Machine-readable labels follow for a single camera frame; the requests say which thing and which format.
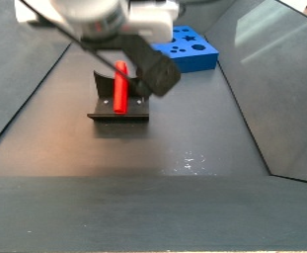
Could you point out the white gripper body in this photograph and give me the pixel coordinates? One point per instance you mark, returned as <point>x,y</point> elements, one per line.
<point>151,18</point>

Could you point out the red square-circle peg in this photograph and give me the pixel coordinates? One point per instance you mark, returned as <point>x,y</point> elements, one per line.
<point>120,89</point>

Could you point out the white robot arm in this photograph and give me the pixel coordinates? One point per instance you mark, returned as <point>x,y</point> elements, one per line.
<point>97,19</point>

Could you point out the blue foam shape board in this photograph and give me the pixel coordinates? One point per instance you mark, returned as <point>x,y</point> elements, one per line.
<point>188,50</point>

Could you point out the dark grey curved fixture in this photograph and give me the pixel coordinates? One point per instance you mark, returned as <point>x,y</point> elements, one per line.
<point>137,111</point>

